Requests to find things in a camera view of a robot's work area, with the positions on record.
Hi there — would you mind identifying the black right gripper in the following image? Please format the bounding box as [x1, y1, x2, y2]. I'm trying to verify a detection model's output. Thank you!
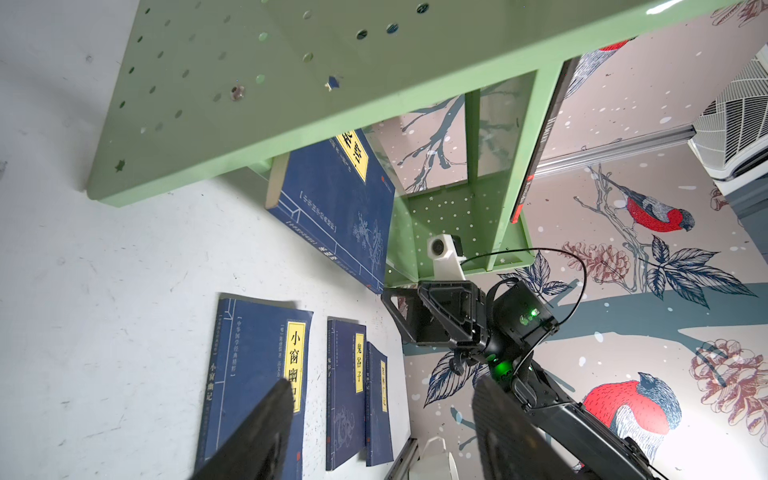
[380, 280, 498, 360]

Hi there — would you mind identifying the white cup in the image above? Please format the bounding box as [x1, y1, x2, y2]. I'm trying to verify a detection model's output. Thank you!
[409, 436, 459, 480]

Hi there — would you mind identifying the blue book yellow label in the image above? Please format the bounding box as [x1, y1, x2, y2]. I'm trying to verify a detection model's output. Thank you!
[265, 129, 395, 294]

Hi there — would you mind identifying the white wire mesh basket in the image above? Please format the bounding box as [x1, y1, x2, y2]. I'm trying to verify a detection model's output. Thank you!
[688, 47, 767, 195]

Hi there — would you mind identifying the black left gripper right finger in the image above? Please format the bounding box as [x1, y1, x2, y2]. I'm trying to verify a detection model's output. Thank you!
[472, 377, 576, 480]

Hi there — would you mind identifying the pink Hamlet book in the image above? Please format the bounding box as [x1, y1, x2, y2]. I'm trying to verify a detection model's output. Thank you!
[510, 56, 581, 224]

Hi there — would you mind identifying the green wooden shelf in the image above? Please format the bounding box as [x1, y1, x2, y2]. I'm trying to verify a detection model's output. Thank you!
[86, 1, 719, 273]

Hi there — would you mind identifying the leftmost blue book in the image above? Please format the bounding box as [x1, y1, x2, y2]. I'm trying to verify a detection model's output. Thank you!
[194, 294, 313, 479]

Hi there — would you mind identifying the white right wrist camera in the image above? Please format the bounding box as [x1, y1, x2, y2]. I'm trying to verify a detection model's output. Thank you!
[427, 234, 466, 281]

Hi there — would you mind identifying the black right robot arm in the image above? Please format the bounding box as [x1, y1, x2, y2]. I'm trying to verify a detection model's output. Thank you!
[381, 278, 662, 479]

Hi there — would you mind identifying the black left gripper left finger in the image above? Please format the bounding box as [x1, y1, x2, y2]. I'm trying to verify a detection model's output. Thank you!
[191, 379, 293, 480]

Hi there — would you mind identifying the rightmost blue book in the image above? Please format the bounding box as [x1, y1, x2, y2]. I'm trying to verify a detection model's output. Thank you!
[365, 341, 394, 467]

